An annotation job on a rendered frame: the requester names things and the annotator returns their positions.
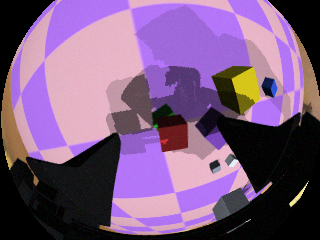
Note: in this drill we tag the yellow block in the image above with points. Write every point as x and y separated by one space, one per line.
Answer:
237 87

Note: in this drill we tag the blue block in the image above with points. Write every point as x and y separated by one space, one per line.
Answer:
269 87

